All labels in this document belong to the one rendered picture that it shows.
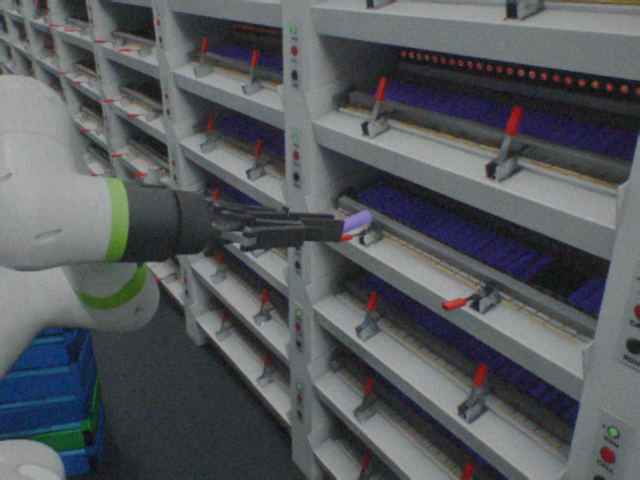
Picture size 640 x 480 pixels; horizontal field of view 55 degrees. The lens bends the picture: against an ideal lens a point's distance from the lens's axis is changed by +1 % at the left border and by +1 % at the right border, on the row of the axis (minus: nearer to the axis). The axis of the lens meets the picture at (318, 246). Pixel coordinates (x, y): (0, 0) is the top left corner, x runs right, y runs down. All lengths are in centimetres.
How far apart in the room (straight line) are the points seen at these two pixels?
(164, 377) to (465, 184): 132
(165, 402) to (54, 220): 127
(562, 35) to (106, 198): 51
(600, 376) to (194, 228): 49
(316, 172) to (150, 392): 98
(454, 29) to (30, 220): 55
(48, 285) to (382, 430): 67
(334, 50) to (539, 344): 61
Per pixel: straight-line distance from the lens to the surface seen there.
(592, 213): 75
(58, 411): 159
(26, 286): 110
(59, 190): 65
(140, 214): 67
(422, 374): 108
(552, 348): 85
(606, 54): 71
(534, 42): 77
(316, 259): 124
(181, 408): 183
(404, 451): 122
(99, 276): 94
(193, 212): 70
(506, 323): 88
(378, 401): 131
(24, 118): 71
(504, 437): 99
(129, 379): 198
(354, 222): 84
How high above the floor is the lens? 113
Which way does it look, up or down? 24 degrees down
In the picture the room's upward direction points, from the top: straight up
